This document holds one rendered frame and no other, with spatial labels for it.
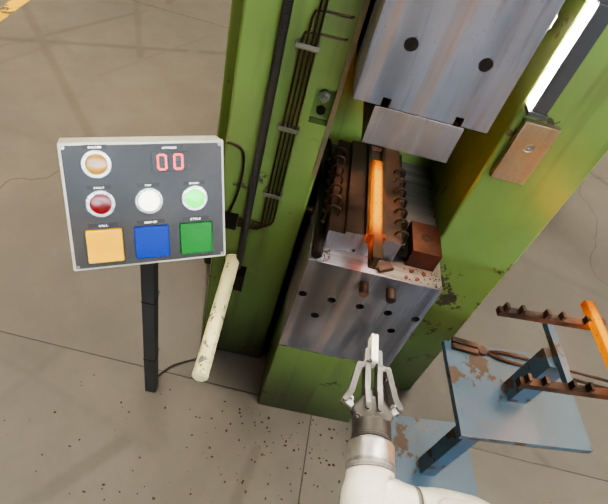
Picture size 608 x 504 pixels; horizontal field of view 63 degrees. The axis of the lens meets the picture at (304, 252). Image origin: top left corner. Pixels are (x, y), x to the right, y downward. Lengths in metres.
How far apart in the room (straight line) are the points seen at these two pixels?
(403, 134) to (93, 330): 1.56
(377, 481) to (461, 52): 0.79
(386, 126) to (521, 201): 0.52
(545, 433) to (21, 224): 2.29
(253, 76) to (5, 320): 1.52
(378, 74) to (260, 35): 0.30
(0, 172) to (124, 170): 1.85
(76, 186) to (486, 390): 1.22
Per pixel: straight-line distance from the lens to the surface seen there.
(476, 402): 1.57
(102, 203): 1.15
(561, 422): 1.70
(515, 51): 1.08
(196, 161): 1.16
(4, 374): 2.22
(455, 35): 1.04
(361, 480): 0.95
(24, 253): 2.54
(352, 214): 1.38
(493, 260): 1.64
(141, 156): 1.14
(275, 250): 1.62
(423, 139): 1.15
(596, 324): 1.58
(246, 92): 1.28
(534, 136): 1.34
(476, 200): 1.46
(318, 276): 1.38
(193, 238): 1.19
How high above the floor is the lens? 1.90
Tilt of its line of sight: 47 degrees down
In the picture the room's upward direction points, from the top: 18 degrees clockwise
